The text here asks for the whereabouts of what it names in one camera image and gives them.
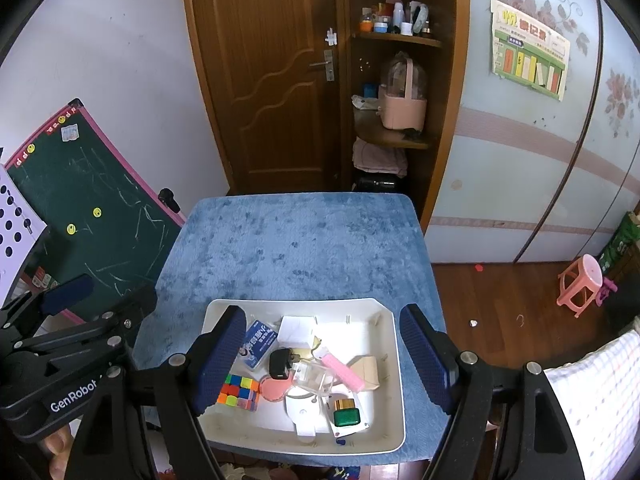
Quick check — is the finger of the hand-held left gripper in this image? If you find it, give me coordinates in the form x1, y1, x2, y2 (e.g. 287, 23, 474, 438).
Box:
15, 282, 158, 361
0, 274, 95, 333

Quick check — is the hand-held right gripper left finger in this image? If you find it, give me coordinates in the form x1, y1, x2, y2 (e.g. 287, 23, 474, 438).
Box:
62, 305, 247, 480

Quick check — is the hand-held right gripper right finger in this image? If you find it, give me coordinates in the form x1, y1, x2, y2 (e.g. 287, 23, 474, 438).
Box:
398, 304, 586, 480

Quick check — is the multicolour puzzle cube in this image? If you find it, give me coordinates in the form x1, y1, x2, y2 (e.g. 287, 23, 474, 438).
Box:
216, 372, 261, 413

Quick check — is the blue label floss box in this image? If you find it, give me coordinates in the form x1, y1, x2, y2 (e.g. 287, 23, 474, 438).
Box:
239, 319, 279, 371

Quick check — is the white plastic tray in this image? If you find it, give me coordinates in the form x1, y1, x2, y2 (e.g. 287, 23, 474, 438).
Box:
197, 298, 406, 455

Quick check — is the small beige box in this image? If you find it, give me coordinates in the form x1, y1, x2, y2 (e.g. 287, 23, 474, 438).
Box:
347, 355, 383, 392

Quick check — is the small black charger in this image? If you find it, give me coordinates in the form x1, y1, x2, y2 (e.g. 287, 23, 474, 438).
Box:
269, 347, 303, 380

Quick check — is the round pink case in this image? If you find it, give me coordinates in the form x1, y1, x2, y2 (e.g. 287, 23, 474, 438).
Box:
260, 376, 293, 403

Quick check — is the white square charger box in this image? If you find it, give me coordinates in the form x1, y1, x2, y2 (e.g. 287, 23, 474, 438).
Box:
277, 315, 318, 348

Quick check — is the pink highlighter pen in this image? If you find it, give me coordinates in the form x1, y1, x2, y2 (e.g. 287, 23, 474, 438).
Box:
320, 352, 365, 391

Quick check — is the clear plastic box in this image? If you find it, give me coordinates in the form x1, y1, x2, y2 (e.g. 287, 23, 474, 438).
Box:
291, 360, 335, 396

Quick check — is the green perfume bottle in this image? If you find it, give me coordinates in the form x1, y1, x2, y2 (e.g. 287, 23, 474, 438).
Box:
332, 396, 363, 426

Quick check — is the white plastic handheld gadget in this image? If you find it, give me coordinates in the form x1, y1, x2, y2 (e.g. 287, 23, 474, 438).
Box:
284, 389, 333, 445

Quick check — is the person's left hand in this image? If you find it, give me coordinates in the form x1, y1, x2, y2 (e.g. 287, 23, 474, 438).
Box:
42, 427, 76, 480

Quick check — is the white perforated board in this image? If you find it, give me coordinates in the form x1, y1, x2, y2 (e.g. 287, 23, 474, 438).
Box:
0, 162, 52, 306

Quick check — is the pink framed green chalkboard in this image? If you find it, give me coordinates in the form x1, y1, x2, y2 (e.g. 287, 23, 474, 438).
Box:
5, 99, 187, 326

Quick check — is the black chalkboard knob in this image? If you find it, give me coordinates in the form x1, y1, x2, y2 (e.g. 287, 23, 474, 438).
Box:
158, 188, 182, 214

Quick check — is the blue plush tablecloth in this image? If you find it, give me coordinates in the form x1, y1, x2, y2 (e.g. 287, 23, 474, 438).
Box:
132, 192, 448, 463

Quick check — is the pink plastic stool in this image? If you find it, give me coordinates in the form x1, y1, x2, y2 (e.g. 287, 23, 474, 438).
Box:
557, 254, 604, 319

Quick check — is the white checkered cloth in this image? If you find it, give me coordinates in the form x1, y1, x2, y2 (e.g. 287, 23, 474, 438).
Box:
544, 330, 640, 480

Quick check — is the dark bag under shelf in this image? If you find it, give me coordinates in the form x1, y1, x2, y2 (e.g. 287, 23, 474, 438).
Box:
352, 174, 401, 193

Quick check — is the small pink toy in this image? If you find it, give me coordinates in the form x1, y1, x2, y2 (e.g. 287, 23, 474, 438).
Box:
594, 277, 618, 308

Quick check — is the folded pink towel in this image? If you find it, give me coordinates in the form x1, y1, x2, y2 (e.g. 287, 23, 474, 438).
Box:
352, 140, 408, 177

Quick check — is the pale blue flowered wardrobe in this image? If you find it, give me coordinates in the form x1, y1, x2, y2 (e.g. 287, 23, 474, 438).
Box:
425, 0, 640, 266

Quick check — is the green printed bag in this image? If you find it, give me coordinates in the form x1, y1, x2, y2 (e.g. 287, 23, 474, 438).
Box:
600, 212, 640, 278

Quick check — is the wooden corner shelf cabinet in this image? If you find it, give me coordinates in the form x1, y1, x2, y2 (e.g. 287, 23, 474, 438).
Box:
340, 0, 471, 233

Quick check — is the brown wooden door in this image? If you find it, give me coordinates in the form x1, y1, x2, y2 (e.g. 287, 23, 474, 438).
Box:
180, 0, 351, 196

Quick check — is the group of toiletry bottles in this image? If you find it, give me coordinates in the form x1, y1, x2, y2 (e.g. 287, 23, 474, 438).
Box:
359, 0, 433, 37

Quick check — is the pink handled basket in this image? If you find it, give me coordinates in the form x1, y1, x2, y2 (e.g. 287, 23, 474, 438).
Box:
380, 51, 429, 131

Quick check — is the metal door handle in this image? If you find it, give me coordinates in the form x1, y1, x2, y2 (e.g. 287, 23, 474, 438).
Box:
309, 50, 335, 82

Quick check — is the colourful wall poster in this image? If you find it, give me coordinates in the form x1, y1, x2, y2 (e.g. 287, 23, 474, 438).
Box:
490, 0, 572, 102

